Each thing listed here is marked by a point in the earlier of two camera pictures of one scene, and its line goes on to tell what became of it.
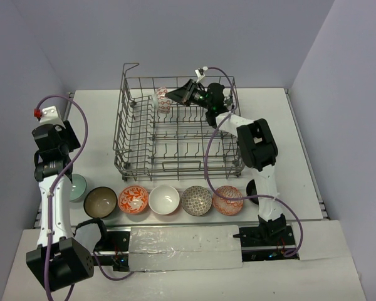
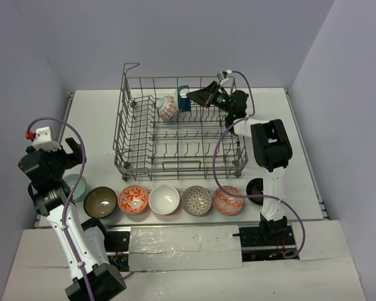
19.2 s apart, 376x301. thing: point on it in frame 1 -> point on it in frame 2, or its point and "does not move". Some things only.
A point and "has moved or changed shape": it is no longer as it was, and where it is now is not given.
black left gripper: (70, 137) -> (66, 153)
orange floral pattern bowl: (133, 199) does not move
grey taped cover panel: (156, 248) does not move
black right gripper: (185, 94) -> (202, 96)
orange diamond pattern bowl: (227, 207) does not move
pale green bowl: (78, 187) does not move
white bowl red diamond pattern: (160, 101) has moved or changed shape
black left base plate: (115, 251) does not move
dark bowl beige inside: (100, 202) does not move
